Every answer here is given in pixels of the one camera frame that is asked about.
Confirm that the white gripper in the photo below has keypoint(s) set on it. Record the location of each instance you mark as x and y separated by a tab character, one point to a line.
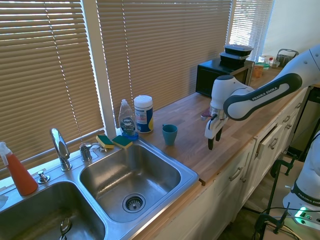
212	127

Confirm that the teal plastic mug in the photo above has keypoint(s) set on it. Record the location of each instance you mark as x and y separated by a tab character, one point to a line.
170	136

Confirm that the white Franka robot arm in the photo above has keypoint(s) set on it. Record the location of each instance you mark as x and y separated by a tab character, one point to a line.
262	96

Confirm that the stainless steel double sink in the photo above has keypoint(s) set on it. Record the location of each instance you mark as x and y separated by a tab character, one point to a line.
140	170

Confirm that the metal sink drain strainer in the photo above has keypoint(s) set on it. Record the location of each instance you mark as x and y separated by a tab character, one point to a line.
133	203

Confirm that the small chrome sink knob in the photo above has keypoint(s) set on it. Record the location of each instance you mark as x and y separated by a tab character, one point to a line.
43	178

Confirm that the white kitchen cabinet run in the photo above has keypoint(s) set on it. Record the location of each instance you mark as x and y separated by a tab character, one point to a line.
225	195

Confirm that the black microwave oven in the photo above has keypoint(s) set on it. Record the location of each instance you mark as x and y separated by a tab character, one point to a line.
207	77

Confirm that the black C-clamp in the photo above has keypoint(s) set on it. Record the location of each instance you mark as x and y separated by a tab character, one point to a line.
265	218
276	165

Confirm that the white yellow wipes canister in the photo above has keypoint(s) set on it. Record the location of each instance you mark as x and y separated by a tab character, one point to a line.
143	115

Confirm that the orange jar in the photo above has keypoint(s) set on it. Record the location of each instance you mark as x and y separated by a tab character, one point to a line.
257	71

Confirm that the black food container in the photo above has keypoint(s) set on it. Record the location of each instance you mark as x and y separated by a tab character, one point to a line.
231	60
238	50

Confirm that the clear dish soap bottle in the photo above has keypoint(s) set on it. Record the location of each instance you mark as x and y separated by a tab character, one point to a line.
128	122

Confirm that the yellow green sponge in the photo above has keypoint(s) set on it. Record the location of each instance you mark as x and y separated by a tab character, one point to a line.
105	142
122	142

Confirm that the white lidded jar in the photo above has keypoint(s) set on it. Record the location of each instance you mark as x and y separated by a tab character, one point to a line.
265	60

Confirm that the black appliance front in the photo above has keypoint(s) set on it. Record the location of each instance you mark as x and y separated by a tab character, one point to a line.
308	120

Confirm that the wide tan window blind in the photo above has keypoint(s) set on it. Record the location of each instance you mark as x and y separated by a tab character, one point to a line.
162	50

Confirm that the narrow sunlit window blind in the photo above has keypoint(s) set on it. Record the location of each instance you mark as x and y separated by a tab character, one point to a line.
247	27

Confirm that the tall chrome faucet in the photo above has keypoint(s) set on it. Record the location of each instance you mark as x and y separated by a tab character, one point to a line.
62	150

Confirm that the orange spray bottle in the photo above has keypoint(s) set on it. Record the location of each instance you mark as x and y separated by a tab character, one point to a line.
21	177

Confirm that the white window frame post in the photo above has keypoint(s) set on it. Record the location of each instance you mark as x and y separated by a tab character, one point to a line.
100	75

